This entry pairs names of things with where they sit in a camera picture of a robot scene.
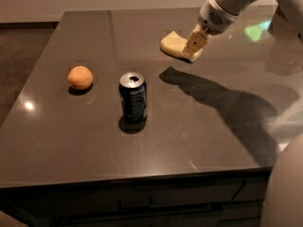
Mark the dark cabinet drawer front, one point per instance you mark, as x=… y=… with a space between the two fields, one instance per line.
x=94 y=201

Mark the dark right drawer front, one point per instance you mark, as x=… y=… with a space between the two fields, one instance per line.
x=253 y=189

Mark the yellow wavy sponge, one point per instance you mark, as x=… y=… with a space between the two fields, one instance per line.
x=176 y=46

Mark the blue soda can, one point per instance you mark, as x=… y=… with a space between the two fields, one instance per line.
x=133 y=93

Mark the orange fruit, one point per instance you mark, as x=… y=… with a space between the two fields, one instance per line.
x=80 y=78

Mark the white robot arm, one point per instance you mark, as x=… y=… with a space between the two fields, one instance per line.
x=292 y=10

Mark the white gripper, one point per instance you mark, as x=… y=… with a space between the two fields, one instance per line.
x=215 y=20

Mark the black drawer handle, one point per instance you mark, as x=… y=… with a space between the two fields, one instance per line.
x=133 y=204

